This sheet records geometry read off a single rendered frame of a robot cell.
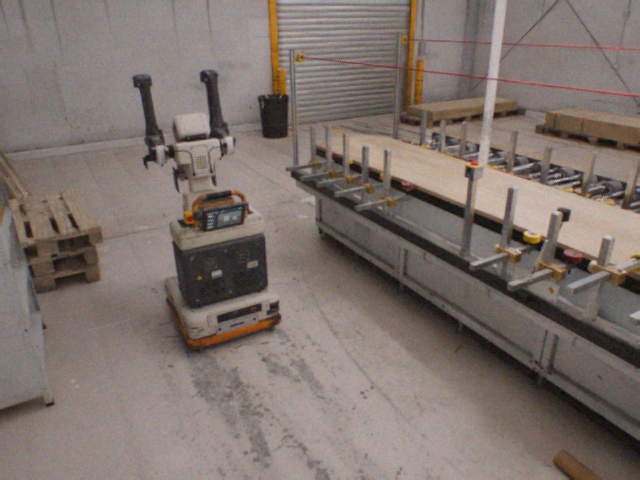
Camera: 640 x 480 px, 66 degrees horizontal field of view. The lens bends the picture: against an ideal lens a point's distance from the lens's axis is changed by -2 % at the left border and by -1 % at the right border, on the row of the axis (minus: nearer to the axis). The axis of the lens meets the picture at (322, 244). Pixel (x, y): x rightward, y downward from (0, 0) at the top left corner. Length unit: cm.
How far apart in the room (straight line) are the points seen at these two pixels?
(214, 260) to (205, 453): 111
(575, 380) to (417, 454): 94
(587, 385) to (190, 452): 203
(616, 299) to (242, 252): 204
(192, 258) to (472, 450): 184
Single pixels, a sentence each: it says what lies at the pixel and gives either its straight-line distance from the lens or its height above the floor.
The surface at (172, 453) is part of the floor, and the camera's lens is 270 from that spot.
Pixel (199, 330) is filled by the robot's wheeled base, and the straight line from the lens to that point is 316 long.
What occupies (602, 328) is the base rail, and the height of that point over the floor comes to 70.
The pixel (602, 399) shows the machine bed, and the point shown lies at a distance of 293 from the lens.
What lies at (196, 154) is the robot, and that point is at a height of 116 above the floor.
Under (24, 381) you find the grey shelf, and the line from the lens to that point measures 311.
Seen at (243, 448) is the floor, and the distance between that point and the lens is 265.
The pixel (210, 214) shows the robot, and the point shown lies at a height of 91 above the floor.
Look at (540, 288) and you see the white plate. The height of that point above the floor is 74.
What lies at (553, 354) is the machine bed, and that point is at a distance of 299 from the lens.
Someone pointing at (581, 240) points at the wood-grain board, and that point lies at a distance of 276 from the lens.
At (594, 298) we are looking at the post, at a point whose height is 82.
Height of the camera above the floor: 191
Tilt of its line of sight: 25 degrees down
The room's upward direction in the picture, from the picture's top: 1 degrees counter-clockwise
